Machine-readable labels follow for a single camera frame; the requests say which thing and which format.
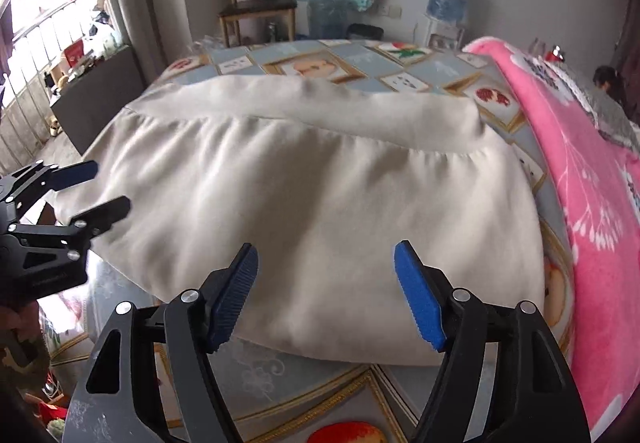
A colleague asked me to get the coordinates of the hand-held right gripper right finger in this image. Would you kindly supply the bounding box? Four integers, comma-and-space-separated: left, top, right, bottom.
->
393, 239, 593, 443

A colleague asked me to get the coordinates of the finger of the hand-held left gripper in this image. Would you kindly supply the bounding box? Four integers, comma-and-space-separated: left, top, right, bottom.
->
0, 160, 99, 224
7, 195, 132, 264

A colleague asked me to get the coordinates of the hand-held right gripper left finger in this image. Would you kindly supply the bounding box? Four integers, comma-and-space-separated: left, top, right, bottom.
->
62, 243, 260, 443

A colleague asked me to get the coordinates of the beige zip jacket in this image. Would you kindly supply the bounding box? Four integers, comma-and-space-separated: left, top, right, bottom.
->
52, 73, 546, 369

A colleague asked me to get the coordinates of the dark grey cabinet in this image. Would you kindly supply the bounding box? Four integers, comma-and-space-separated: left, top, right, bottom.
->
50, 45, 151, 156

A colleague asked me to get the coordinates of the fruit print tablecloth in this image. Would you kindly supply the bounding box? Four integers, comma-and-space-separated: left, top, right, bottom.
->
40, 39, 576, 443

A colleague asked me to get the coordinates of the red box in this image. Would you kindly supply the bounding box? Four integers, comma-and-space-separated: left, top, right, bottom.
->
64, 40, 86, 68

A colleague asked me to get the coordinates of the white plastic bag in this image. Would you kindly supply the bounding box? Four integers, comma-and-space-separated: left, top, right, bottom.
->
90, 20, 123, 54

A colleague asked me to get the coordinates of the metal window railing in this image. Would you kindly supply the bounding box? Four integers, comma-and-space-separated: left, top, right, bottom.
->
0, 0, 106, 158

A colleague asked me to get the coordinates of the pink floral blanket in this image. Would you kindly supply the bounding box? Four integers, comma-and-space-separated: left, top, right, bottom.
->
460, 37, 640, 443

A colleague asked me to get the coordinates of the grey quilted cloth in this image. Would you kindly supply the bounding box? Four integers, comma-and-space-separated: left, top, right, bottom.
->
520, 53, 640, 148

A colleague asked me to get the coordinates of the black rice cooker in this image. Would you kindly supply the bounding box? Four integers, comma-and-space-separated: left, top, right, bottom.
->
346, 23, 385, 42

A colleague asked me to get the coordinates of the empty clear water jug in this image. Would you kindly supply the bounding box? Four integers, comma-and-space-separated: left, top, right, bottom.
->
306, 0, 351, 41

